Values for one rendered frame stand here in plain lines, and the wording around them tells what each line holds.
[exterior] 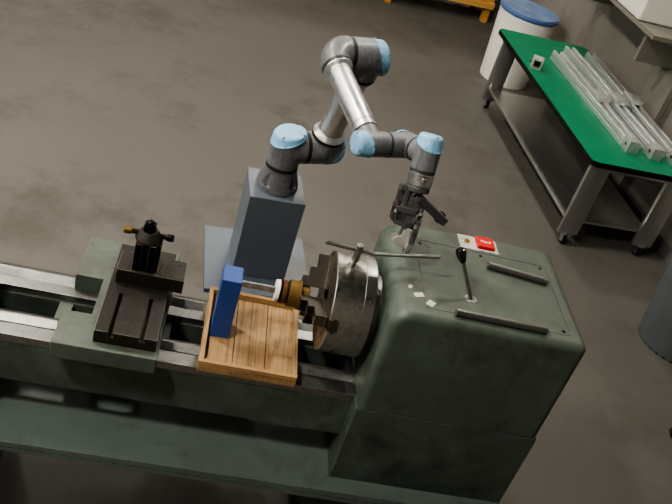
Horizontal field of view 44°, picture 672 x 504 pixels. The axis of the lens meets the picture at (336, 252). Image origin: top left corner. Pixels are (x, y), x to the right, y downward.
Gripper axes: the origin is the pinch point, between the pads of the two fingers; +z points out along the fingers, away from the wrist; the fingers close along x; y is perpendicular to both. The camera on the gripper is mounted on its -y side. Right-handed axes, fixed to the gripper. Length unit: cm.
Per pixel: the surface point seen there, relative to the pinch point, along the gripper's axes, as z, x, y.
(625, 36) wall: -100, -424, -239
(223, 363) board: 44, 2, 45
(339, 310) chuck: 19.3, 6.9, 16.4
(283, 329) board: 39, -20, 27
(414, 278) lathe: 7.0, 1.1, -4.2
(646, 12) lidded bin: -112, -328, -204
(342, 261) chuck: 7.6, -3.0, 17.4
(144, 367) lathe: 48, 7, 68
